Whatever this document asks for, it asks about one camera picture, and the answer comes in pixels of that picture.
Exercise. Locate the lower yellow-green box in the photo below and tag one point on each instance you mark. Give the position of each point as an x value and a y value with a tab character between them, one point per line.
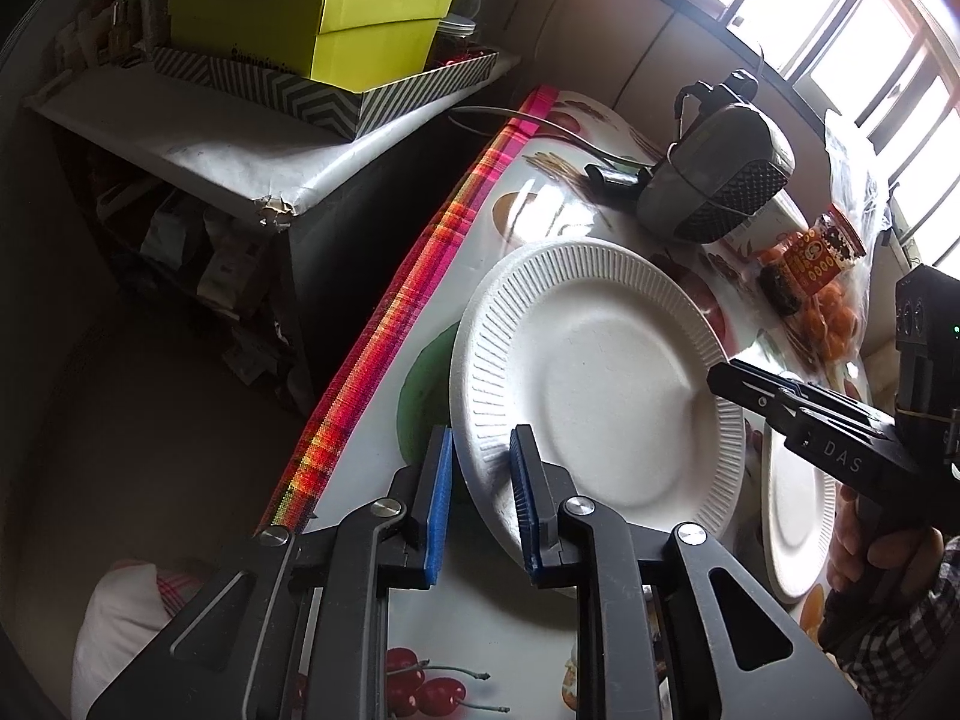
351	44

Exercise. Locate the large white paper plate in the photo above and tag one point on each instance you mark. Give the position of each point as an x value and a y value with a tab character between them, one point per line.
605	358

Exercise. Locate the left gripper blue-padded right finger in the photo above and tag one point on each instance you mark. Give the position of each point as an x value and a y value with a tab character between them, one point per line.
669	623

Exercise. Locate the bag of oranges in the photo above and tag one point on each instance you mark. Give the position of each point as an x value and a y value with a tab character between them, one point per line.
828	327

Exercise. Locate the white cloth bundle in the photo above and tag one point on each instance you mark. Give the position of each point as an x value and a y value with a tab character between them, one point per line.
130	604

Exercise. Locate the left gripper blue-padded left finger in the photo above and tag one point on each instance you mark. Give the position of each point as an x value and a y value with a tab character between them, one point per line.
296	625

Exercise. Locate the black white chevron tray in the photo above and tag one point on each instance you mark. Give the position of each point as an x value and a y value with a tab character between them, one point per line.
349	115

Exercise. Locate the person's right hand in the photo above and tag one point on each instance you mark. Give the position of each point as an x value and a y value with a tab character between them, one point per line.
916	554

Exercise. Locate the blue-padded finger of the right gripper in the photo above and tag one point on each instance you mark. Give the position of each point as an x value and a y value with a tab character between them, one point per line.
768	381
774	408

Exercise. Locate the black white checkered sleeve right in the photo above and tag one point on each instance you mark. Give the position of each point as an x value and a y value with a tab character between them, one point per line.
908	667

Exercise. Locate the fruit print tablecloth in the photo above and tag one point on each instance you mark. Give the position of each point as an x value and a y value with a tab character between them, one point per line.
484	610

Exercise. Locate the white paper cup bowl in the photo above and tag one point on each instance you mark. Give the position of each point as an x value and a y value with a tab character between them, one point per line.
776	221

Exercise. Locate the red label jar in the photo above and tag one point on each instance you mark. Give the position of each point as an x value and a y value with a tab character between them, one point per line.
826	249

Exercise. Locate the white side shelf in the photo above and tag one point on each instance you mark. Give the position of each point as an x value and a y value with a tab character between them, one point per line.
250	162

